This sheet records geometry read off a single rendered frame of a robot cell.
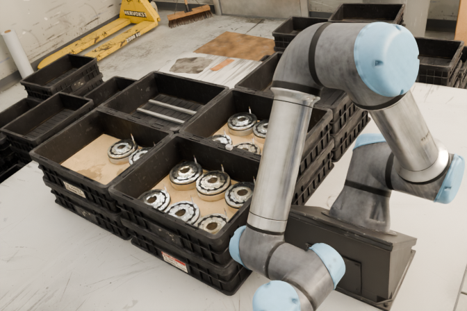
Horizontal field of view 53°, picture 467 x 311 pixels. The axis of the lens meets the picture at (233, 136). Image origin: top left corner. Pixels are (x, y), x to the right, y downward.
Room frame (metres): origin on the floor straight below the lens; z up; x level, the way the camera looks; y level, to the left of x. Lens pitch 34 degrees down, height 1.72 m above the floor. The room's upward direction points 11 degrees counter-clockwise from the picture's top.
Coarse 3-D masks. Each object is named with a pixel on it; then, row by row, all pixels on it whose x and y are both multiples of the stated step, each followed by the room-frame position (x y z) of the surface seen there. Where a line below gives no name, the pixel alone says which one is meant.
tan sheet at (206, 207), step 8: (168, 176) 1.15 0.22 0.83; (160, 184) 1.12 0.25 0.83; (168, 184) 1.12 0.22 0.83; (232, 184) 1.06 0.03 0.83; (168, 192) 1.08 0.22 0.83; (176, 192) 1.07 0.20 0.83; (184, 192) 1.06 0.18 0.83; (192, 192) 1.05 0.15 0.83; (176, 200) 1.04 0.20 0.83; (184, 200) 1.03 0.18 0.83; (200, 200) 1.01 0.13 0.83; (224, 200) 0.99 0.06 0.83; (200, 208) 0.98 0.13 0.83; (208, 208) 0.97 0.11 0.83; (216, 208) 0.97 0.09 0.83; (232, 216) 0.92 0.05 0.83
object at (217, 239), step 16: (208, 144) 1.14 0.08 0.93; (144, 160) 1.12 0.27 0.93; (256, 160) 1.02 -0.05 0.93; (128, 176) 1.07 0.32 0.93; (112, 192) 1.00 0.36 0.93; (144, 208) 0.92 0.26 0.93; (240, 208) 0.84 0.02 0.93; (176, 224) 0.84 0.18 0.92; (208, 240) 0.77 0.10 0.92; (224, 240) 0.77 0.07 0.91
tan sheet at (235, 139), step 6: (258, 120) 1.37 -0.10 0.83; (222, 126) 1.37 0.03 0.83; (216, 132) 1.35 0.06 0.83; (222, 132) 1.34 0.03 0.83; (228, 132) 1.33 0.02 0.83; (234, 138) 1.29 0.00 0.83; (240, 138) 1.28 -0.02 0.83; (246, 138) 1.27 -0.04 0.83; (234, 144) 1.25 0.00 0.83; (258, 144) 1.23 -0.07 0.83
